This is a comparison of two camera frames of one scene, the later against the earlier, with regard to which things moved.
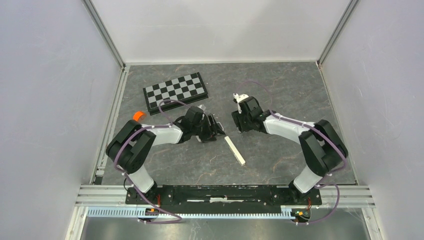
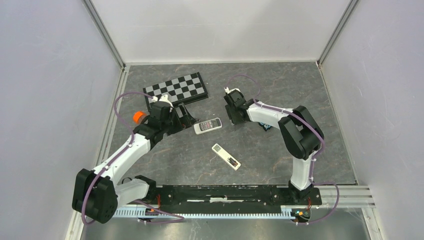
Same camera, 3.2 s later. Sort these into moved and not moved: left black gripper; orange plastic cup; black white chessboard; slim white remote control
Moved: slim white remote control; left black gripper
Not moved: orange plastic cup; black white chessboard
